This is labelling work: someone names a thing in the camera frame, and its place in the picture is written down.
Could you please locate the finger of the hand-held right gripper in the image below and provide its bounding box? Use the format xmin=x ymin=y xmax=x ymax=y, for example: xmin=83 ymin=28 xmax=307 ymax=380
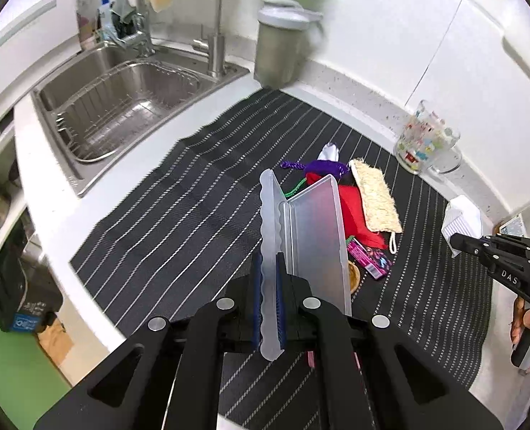
xmin=448 ymin=232 xmax=530 ymax=266

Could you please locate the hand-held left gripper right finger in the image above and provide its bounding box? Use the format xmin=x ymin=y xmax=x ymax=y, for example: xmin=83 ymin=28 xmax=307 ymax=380
xmin=276 ymin=254 xmax=504 ymax=430

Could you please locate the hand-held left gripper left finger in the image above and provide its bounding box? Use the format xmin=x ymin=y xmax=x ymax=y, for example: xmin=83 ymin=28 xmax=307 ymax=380
xmin=32 ymin=252 xmax=266 ymax=430

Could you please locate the translucent plastic case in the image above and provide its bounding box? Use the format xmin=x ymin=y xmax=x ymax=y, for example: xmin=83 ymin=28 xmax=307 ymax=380
xmin=258 ymin=168 xmax=353 ymax=362

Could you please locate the red cloth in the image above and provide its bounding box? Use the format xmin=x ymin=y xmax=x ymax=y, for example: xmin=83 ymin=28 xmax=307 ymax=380
xmin=304 ymin=172 xmax=387 ymax=250

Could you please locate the pink printed packet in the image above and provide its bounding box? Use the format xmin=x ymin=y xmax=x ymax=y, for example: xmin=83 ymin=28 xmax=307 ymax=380
xmin=345 ymin=235 xmax=394 ymax=281

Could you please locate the beige loofah pad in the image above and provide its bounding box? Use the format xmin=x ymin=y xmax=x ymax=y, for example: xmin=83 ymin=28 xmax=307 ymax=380
xmin=348 ymin=158 xmax=404 ymax=252

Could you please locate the printed glass mug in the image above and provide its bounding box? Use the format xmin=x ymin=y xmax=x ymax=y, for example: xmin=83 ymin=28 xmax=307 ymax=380
xmin=393 ymin=100 xmax=463 ymax=176

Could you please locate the black striped mat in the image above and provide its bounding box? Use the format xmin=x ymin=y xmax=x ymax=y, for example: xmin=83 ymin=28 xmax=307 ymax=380
xmin=68 ymin=87 xmax=494 ymax=430

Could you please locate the small white scrap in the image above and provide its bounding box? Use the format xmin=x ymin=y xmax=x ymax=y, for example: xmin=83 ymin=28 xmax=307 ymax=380
xmin=317 ymin=142 xmax=341 ymax=162

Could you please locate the brown cardboard piece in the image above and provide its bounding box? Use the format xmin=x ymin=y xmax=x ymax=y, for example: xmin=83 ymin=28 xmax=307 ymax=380
xmin=38 ymin=318 xmax=76 ymax=364

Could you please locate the black appliance with blue label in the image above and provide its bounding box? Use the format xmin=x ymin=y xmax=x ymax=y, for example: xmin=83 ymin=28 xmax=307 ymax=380
xmin=0 ymin=228 xmax=64 ymax=333

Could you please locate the grey lidded canister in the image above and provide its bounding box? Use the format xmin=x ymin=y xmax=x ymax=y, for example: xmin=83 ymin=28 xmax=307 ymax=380
xmin=252 ymin=0 xmax=324 ymax=89

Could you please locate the slim gooseneck steel faucet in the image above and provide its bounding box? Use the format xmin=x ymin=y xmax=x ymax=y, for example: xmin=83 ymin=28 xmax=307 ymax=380
xmin=192 ymin=0 xmax=228 ymax=78

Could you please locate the stainless steel sink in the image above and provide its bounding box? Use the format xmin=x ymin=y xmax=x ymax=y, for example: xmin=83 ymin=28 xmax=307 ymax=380
xmin=31 ymin=40 xmax=251 ymax=199

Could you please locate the white open shelf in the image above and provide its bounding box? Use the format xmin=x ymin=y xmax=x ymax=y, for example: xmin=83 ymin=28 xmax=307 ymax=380
xmin=0 ymin=121 xmax=35 ymax=278

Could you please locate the chrome kitchen faucet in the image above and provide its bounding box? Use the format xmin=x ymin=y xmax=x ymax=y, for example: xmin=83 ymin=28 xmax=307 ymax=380
xmin=70 ymin=0 xmax=157 ymax=57

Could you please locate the blue capped soap bottle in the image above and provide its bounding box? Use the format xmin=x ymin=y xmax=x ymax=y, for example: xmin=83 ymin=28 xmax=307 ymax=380
xmin=97 ymin=0 xmax=114 ymax=39

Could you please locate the grey dish cloth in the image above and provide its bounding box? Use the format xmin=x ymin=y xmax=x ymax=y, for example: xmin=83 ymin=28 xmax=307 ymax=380
xmin=112 ymin=0 xmax=137 ymax=28

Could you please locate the green string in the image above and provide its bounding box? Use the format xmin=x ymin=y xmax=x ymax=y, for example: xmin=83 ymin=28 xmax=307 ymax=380
xmin=285 ymin=177 xmax=309 ymax=199

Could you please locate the purple tassel cord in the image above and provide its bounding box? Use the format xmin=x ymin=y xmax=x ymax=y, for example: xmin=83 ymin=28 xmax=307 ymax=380
xmin=280 ymin=159 xmax=349 ymax=178

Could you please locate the steel wire sink basket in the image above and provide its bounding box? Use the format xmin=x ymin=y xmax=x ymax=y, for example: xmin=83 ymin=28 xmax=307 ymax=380
xmin=51 ymin=60 xmax=204 ymax=163

